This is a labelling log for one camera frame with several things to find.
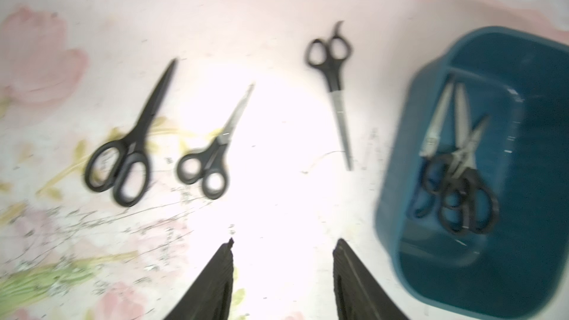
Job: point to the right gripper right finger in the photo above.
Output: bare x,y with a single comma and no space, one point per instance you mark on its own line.
358,295

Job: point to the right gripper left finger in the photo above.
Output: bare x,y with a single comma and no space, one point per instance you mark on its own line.
209,297

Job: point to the small black-handled scissors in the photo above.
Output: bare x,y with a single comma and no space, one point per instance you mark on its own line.
212,159

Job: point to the blue-handled scissors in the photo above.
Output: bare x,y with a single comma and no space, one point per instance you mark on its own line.
429,185

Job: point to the large all-black scissors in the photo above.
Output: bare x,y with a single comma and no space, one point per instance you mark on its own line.
131,148

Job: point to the thin black hair scissors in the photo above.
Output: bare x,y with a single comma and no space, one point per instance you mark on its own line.
330,67

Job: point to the teal plastic storage box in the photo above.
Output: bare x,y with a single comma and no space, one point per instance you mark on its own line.
520,81

